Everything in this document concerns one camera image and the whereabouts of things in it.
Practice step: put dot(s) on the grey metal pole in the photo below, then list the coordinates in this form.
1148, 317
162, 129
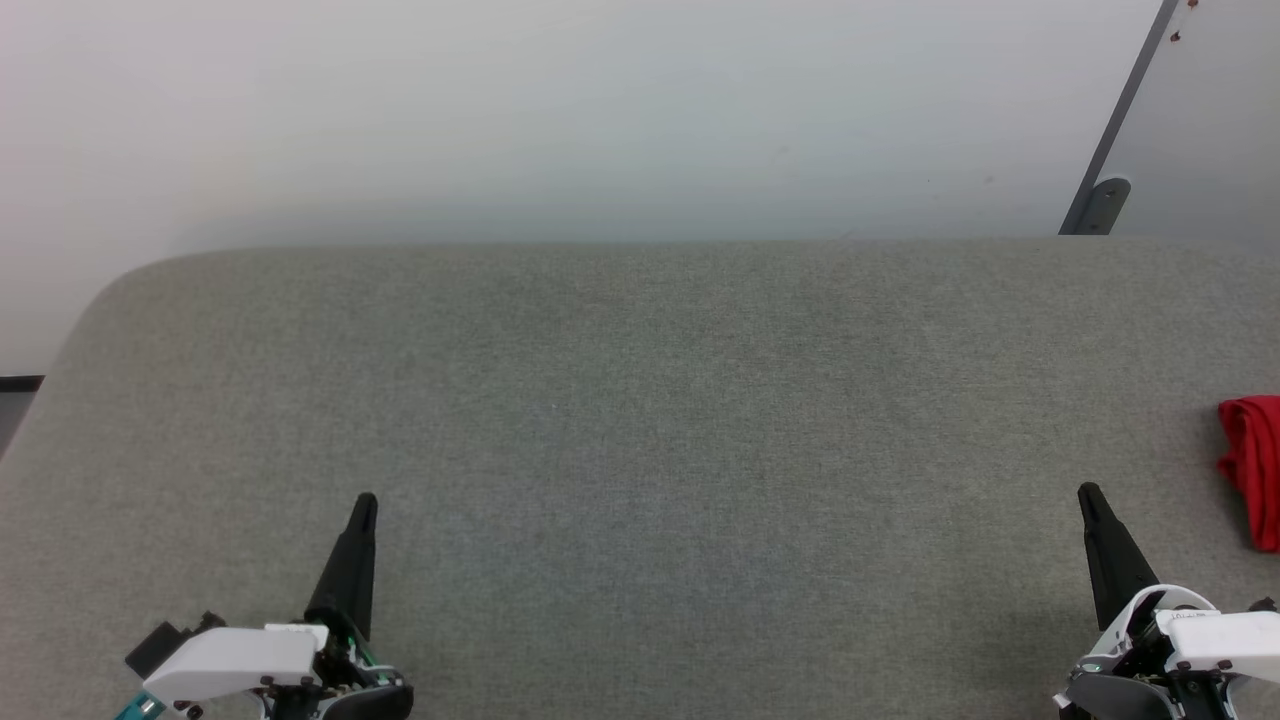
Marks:
1123, 110

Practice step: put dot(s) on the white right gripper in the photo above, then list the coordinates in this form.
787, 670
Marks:
1220, 635

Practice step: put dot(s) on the grey pole foot bracket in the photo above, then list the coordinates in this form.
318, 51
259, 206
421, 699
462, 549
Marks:
1105, 205

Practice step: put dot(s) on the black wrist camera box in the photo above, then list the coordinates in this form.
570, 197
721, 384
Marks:
155, 645
1265, 605

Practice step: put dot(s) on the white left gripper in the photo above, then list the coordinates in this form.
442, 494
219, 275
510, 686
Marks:
240, 660

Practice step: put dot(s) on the red jersey with white sleeves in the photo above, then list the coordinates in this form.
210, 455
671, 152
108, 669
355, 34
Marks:
1260, 460

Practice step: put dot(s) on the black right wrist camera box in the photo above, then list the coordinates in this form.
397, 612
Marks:
1265, 605

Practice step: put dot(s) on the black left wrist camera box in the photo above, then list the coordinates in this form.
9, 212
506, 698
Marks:
155, 645

